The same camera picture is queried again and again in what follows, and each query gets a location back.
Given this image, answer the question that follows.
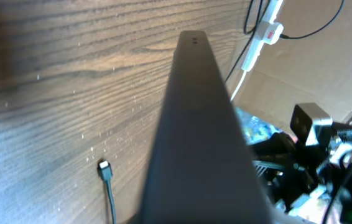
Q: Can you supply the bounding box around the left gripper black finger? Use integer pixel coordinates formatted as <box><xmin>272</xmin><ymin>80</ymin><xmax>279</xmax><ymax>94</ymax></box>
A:
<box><xmin>137</xmin><ymin>30</ymin><xmax>272</xmax><ymax>223</ymax></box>

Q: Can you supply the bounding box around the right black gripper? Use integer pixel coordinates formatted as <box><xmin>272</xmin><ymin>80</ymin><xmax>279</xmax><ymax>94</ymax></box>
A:
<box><xmin>250</xmin><ymin>133</ymin><xmax>328</xmax><ymax>212</ymax></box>

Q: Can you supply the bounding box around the black USB charging cable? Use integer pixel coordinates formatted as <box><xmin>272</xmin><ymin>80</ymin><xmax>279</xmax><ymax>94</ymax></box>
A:
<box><xmin>97</xmin><ymin>0</ymin><xmax>346</xmax><ymax>224</ymax></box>

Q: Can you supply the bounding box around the blue Galaxy smartphone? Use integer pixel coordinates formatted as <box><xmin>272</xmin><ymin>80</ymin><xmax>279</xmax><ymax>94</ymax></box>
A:
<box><xmin>234</xmin><ymin>107</ymin><xmax>282</xmax><ymax>144</ymax></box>

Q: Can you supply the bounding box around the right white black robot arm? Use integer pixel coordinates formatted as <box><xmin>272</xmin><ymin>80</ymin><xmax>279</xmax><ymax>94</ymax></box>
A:
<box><xmin>251</xmin><ymin>123</ymin><xmax>352</xmax><ymax>223</ymax></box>

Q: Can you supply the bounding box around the white USB charger plug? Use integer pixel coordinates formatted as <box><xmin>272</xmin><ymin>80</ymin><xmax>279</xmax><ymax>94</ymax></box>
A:
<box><xmin>254</xmin><ymin>21</ymin><xmax>284</xmax><ymax>45</ymax></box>

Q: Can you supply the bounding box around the white power strip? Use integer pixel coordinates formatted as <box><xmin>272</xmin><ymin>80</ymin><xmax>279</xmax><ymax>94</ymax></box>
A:
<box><xmin>241</xmin><ymin>0</ymin><xmax>284</xmax><ymax>72</ymax></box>

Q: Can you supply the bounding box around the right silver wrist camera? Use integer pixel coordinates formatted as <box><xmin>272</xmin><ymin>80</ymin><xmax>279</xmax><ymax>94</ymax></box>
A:
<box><xmin>290</xmin><ymin>103</ymin><xmax>333</xmax><ymax>146</ymax></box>

